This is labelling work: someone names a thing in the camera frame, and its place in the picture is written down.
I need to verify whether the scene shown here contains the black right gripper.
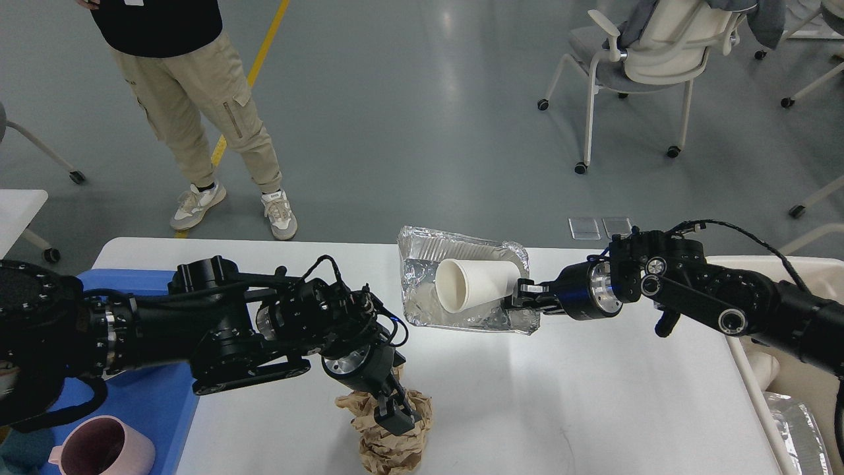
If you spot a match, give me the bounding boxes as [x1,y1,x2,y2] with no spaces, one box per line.
[502,261,623,321]

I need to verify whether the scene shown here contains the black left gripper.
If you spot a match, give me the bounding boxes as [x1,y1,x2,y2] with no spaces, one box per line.
[320,344,422,436]

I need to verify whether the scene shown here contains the brown paper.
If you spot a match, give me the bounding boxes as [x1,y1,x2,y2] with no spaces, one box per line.
[334,390,434,474]

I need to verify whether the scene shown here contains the white paper cup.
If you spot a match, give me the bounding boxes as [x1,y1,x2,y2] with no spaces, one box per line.
[435,259,521,313]

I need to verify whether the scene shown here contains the aluminium foil container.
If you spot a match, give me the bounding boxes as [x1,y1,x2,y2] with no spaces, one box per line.
[397,226,541,336]

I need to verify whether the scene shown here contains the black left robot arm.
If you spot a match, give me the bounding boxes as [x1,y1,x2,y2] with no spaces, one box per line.
[1,256,421,435]

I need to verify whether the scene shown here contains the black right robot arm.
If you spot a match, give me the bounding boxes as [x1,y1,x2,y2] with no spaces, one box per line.
[502,219,843,379]

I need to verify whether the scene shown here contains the clear floor socket cover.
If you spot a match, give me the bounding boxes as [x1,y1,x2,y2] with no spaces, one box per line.
[568,216,632,240]

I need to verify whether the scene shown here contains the beige plastic bin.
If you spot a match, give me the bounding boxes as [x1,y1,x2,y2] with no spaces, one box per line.
[708,255,843,474]

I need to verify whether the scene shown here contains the white office chair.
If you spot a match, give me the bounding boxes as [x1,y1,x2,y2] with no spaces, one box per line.
[537,1,746,174]

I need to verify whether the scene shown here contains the grey jacket on chair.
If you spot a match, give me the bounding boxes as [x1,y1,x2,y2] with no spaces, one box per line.
[616,1,785,50]

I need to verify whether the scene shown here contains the teal cup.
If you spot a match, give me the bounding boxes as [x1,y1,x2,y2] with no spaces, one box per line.
[1,429,55,474]

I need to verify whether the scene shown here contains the chair legs at right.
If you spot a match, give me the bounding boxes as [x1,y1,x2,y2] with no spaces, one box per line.
[755,0,844,258]

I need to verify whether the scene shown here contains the person in beige trousers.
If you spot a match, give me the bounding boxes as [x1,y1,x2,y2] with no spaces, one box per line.
[79,1,298,240]

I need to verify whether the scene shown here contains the chair base at left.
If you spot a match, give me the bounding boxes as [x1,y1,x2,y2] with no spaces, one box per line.
[1,102,86,185]

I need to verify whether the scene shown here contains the white side table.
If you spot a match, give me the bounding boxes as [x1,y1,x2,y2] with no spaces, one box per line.
[1,189,61,263]

